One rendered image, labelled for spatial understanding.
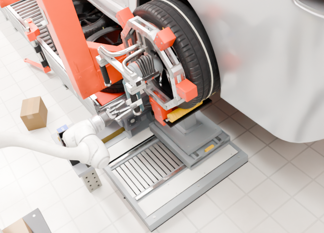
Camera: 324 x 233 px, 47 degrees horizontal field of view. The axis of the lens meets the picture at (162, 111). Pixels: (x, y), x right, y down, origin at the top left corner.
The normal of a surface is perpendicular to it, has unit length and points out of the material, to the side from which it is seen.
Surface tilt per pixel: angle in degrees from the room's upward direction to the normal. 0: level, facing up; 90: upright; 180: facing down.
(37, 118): 90
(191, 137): 0
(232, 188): 0
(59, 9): 90
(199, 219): 0
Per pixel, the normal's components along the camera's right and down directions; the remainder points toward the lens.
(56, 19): 0.57, 0.51
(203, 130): -0.15, -0.71
